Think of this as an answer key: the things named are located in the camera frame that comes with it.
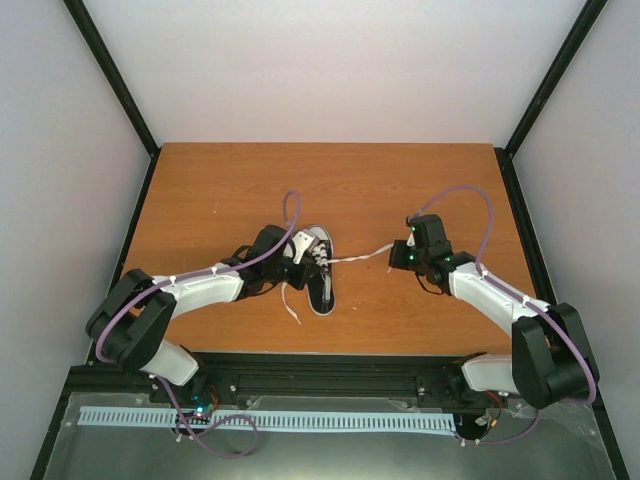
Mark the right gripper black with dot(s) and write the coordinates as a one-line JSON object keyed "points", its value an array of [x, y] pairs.
{"points": [[398, 257]]}

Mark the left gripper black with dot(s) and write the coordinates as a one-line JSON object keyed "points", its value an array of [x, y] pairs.
{"points": [[309, 270]]}

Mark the white shoelace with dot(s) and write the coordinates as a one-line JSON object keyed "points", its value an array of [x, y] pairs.
{"points": [[284, 286]]}

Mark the black white canvas sneaker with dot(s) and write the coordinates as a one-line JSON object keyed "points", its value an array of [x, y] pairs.
{"points": [[320, 285]]}

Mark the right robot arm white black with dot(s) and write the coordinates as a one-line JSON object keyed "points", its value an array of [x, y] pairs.
{"points": [[550, 359]]}

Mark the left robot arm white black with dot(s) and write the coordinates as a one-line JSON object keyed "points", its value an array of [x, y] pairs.
{"points": [[130, 325]]}

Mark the small circuit board with led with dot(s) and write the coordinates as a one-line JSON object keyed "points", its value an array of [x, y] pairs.
{"points": [[205, 405]]}

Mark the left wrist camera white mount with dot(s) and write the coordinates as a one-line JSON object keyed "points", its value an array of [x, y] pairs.
{"points": [[300, 243]]}

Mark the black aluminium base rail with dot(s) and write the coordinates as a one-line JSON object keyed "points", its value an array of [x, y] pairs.
{"points": [[426, 381]]}

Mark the light blue slotted cable duct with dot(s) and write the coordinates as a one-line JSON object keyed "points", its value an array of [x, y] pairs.
{"points": [[281, 421]]}

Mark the left black frame post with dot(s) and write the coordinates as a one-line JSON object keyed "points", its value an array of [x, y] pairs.
{"points": [[98, 48]]}

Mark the black frame post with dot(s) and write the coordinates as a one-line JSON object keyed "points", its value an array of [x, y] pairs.
{"points": [[98, 48], [571, 44]]}

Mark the right black frame post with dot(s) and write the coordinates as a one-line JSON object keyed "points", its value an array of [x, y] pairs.
{"points": [[571, 44]]}

